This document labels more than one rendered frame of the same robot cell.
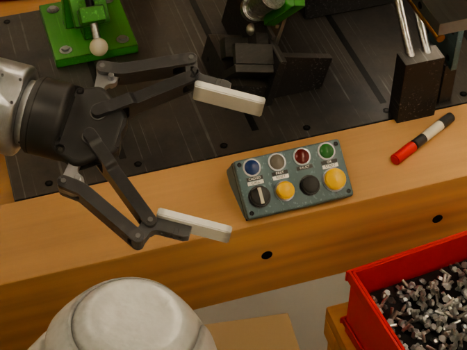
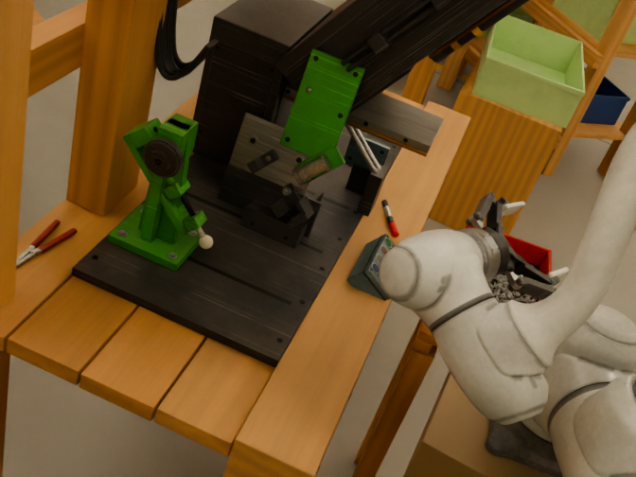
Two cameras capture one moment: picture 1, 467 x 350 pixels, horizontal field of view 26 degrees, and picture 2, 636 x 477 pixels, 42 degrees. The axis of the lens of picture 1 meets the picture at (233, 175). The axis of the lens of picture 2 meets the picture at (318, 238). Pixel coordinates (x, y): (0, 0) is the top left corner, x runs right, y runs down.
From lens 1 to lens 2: 1.34 m
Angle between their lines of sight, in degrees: 49
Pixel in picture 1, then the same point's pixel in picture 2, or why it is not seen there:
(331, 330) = (428, 341)
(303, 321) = not seen: hidden behind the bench
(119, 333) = (622, 327)
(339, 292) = not seen: hidden behind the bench
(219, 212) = (370, 303)
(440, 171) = (412, 231)
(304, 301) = not seen: hidden behind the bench
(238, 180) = (375, 278)
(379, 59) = (315, 185)
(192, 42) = (222, 218)
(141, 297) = (599, 311)
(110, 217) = (544, 288)
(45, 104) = (502, 242)
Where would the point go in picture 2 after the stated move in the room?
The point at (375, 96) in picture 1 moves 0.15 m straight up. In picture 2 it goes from (342, 207) to (361, 153)
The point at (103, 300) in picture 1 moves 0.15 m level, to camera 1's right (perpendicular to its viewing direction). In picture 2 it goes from (599, 319) to (627, 281)
